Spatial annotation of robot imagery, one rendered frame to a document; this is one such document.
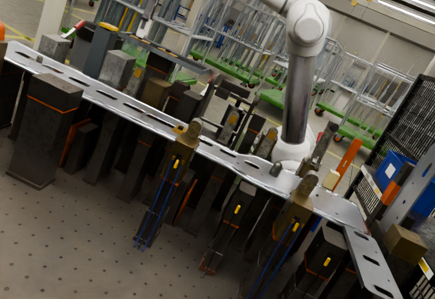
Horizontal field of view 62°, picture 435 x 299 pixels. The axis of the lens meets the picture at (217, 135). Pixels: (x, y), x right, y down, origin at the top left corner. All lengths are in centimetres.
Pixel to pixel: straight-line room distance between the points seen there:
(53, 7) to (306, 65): 395
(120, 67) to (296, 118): 69
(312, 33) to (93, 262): 95
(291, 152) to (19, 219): 99
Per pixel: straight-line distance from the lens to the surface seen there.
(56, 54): 151
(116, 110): 118
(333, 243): 105
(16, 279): 97
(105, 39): 159
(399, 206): 129
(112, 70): 138
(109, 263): 106
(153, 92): 133
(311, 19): 127
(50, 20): 497
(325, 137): 133
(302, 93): 142
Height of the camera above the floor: 139
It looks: 18 degrees down
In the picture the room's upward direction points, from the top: 25 degrees clockwise
